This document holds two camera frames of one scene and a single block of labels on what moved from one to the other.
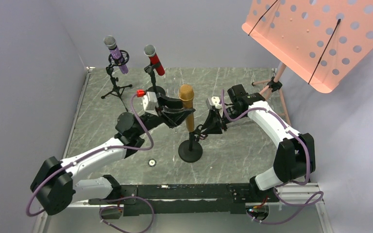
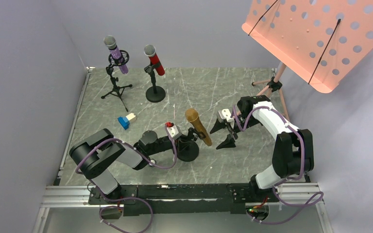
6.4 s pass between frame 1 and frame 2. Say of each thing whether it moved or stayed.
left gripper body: moved
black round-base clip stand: stayed
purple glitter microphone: stayed
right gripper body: moved
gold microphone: moved
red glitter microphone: stayed
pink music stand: stayed
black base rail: stayed
